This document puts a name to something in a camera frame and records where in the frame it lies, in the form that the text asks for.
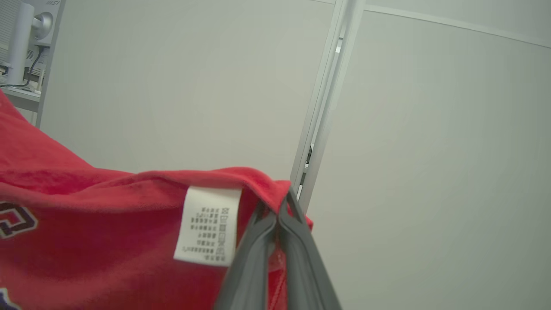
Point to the red jersey number 23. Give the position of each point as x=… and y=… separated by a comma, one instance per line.
x=107, y=241

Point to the grey partition post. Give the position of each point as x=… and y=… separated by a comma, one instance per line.
x=331, y=86

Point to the light grey desk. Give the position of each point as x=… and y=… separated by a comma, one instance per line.
x=26, y=99

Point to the grey computer monitor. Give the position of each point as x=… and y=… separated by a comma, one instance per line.
x=54, y=26

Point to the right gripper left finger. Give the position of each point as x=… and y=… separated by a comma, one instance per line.
x=249, y=267

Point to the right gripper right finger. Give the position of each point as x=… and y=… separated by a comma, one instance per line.
x=303, y=267

